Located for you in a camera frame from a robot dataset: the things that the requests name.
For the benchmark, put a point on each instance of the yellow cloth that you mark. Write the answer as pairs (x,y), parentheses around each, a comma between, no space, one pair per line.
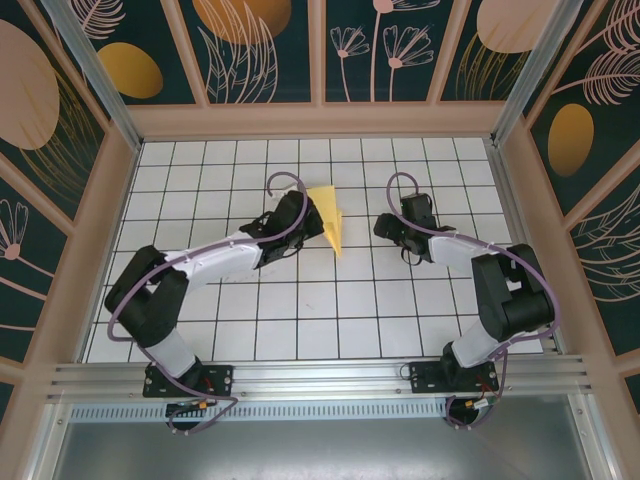
(330,210)

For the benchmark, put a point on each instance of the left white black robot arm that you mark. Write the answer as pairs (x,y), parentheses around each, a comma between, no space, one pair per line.
(150,310)

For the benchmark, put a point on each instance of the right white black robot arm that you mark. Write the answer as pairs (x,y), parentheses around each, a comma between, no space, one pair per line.
(515,300)

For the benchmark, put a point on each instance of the grey sheet metal panel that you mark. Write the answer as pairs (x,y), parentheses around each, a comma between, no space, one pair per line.
(320,450)

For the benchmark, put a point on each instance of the aluminium side rail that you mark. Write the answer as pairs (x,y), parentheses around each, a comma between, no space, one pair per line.
(501,172)

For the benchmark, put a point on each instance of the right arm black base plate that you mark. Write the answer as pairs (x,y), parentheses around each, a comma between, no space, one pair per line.
(425,377)

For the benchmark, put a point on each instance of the long aluminium mounting rail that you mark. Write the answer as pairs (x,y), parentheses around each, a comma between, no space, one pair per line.
(320,375)

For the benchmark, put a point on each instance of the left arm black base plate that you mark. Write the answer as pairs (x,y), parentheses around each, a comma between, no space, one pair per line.
(220,377)

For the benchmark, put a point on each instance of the aluminium frame post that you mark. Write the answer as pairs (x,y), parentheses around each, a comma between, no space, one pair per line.
(536,70)
(104,85)

